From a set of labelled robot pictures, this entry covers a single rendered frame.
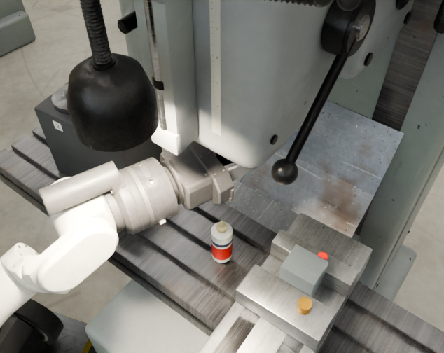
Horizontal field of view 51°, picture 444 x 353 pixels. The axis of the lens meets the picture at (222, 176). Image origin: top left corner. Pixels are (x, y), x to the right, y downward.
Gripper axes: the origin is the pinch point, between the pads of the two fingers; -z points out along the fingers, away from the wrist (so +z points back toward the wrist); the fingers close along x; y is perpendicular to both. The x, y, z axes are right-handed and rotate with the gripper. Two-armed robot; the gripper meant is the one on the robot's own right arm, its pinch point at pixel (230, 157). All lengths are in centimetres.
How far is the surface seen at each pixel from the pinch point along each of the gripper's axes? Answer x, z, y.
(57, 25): 273, -30, 122
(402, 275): -1, -77, 102
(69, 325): 33, 33, 82
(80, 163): 33.0, 16.3, 22.2
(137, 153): 23.8, 6.5, 16.4
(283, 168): -14.7, 2.6, -12.5
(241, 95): -10.3, 5.7, -20.6
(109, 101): -12.7, 19.2, -27.1
